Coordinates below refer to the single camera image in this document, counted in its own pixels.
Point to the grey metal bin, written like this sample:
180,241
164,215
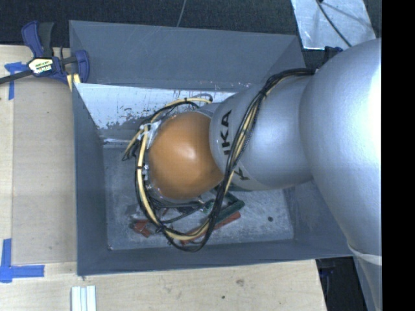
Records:
129,60

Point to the dark green flat block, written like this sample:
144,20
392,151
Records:
234,207

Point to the pale wood board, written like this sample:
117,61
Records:
42,173

